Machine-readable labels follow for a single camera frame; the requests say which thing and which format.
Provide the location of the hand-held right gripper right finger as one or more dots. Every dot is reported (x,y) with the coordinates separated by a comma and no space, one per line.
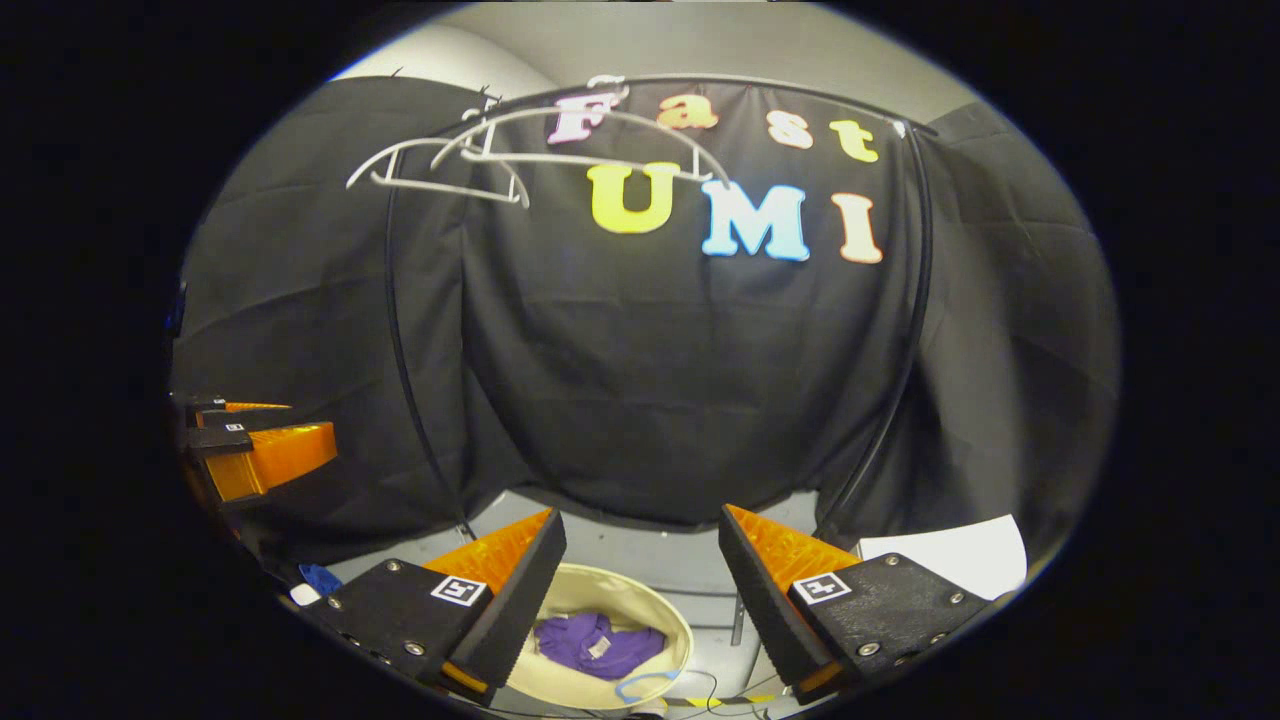
(760,605)

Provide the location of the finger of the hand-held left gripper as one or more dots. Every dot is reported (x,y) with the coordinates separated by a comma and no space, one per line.
(280,455)
(250,407)

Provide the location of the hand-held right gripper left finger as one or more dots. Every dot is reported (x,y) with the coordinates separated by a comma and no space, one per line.
(520,605)

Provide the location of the purple knit cardigan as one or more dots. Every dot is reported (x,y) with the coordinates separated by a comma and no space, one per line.
(580,640)

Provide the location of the cream laundry hamper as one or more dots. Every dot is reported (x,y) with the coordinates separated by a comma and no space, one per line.
(655,605)

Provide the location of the black metal clothes rack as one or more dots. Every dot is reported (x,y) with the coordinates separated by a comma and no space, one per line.
(402,370)

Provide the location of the white plastic hanger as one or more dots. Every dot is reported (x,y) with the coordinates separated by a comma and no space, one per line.
(450,189)

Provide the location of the yellow black floor tape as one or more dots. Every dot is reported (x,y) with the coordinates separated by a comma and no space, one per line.
(720,701)

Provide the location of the small blue object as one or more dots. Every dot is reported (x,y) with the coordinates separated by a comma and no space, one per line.
(320,578)

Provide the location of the small white object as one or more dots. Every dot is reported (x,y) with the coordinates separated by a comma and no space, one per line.
(304,595)

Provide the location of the white flat sheet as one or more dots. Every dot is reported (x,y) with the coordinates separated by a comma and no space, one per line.
(960,560)

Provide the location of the black backdrop cloth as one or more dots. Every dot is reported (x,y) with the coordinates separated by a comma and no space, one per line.
(650,380)

